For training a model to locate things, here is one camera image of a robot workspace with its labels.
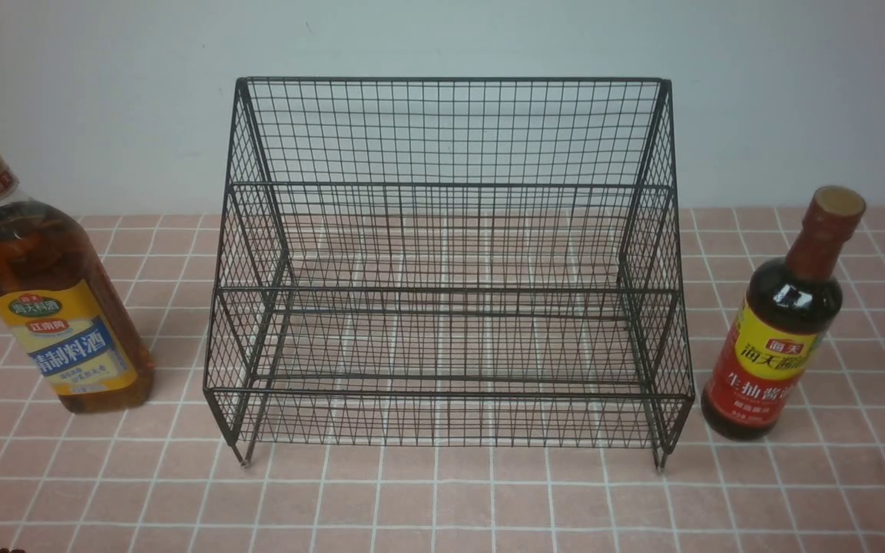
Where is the dark soy sauce bottle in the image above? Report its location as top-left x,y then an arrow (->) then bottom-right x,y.
700,186 -> 867,441

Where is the amber cooking wine bottle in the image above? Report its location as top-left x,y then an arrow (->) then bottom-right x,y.
0,154 -> 155,414

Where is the black wire mesh rack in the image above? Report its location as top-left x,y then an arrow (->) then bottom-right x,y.
201,76 -> 696,468

